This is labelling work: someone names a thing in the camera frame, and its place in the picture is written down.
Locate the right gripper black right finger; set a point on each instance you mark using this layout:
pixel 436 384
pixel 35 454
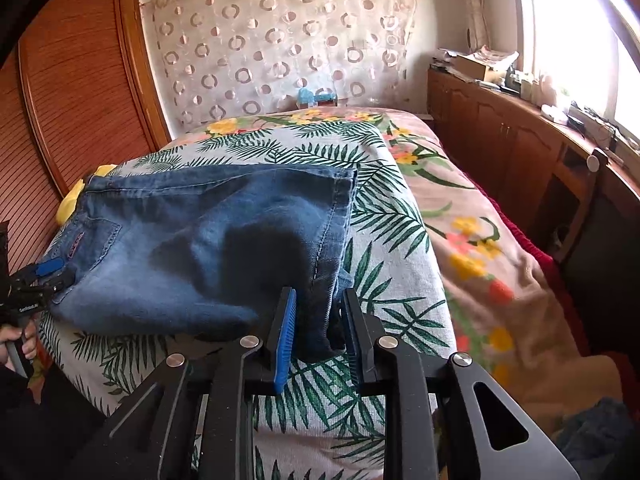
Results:
pixel 361 332

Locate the blue item behind bed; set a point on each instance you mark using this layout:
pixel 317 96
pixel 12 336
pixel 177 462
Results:
pixel 322 97

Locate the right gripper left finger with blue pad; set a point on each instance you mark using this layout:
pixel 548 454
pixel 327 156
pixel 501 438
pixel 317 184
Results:
pixel 280 339

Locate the floral pink blanket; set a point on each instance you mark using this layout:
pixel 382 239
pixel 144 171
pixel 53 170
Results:
pixel 506 308

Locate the clothes pile on floor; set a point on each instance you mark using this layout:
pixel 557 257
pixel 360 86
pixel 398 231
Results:
pixel 601 442

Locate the sheer circle pattern curtain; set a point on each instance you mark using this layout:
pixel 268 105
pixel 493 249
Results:
pixel 216 59

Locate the long wooden side cabinet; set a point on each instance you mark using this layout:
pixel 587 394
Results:
pixel 569 197

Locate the person's left hand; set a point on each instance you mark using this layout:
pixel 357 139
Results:
pixel 25 337

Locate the yellow Pikachu plush toy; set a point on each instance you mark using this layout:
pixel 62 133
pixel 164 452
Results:
pixel 68 205

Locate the palm leaf print bedsheet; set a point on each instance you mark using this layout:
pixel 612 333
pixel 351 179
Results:
pixel 317 428

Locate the window with bright light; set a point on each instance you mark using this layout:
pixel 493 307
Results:
pixel 588 50

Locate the brown wooden wardrobe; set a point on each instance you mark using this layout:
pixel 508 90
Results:
pixel 77 92

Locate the cardboard box on cabinet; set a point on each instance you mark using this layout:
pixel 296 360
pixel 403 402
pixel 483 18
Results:
pixel 483 69

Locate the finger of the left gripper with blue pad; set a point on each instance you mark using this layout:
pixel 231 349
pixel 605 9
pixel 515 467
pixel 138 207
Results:
pixel 48 267

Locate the blue denim jeans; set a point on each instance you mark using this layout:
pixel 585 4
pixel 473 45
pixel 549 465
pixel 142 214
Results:
pixel 206 252

